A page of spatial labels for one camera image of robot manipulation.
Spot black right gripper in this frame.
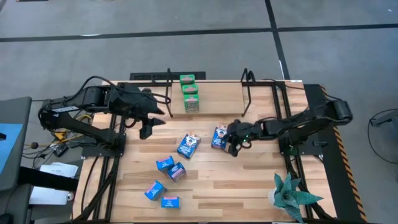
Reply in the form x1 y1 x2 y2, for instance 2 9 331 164
227 120 264 157

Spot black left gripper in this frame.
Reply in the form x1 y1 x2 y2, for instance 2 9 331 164
118 84 167 140

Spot blue Frosted Flakes cereal box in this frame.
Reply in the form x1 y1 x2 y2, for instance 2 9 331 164
210 123 230 151
176 132 201 160
167 161 188 182

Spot blue Rice Krispies cereal box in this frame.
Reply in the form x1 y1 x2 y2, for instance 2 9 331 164
155 155 175 172
160 195 182 209
144 180 167 202

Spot wooden shelf black metal legs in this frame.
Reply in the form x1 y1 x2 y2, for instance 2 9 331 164
164 67 257 118

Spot teal artificial plant white pot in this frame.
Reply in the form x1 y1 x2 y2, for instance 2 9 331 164
267 172 325 224

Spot black power adapter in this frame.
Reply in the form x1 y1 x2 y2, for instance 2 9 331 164
52 145 69 157

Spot black mat hazard stripe edge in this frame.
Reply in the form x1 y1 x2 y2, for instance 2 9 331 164
303 83 369 223

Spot white paper sheet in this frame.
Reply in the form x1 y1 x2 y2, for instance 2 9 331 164
29 185 75 206
39 161 79 179

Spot grey chair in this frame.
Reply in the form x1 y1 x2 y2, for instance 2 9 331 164
0 96 33 192

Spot blue pad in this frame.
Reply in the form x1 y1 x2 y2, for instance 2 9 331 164
0 123 24 177

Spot grey floor object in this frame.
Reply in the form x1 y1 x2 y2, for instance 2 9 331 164
369 109 398 128

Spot black metal table frame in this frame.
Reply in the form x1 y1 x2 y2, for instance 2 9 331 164
73 79 335 224

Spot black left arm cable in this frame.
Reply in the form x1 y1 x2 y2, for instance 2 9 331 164
70 75 121 100

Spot yellow cable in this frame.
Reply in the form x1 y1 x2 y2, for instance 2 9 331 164
53 113 94 142

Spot black floor cable loop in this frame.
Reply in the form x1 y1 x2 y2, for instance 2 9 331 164
368 108 398 165

